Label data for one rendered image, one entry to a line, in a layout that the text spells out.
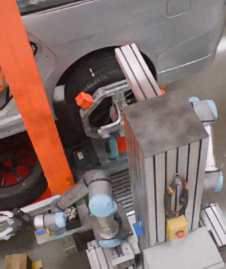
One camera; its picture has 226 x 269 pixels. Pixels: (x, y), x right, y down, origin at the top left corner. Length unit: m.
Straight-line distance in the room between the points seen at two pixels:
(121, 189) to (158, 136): 2.19
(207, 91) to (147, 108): 2.78
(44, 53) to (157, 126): 1.42
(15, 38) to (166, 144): 0.88
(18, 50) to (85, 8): 0.77
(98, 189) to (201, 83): 2.56
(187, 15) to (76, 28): 0.77
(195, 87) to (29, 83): 2.47
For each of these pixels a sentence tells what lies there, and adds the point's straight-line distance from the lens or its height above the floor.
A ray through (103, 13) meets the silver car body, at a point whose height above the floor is 1.58.
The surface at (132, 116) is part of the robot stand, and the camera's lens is 1.70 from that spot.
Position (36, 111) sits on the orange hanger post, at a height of 1.51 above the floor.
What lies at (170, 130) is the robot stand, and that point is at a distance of 1.65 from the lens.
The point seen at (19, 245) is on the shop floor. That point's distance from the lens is 3.79.
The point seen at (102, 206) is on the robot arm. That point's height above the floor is 1.44.
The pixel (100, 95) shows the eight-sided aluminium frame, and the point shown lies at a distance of 2.99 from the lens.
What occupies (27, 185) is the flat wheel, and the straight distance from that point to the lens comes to 3.42.
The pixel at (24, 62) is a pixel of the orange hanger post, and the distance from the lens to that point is 2.20.
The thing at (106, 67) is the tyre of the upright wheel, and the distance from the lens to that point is 3.06.
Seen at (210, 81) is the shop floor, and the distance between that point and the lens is 4.55.
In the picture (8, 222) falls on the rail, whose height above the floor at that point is 0.34.
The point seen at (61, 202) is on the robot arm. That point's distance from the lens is 2.48.
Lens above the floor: 3.36
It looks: 52 degrees down
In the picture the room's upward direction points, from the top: 8 degrees counter-clockwise
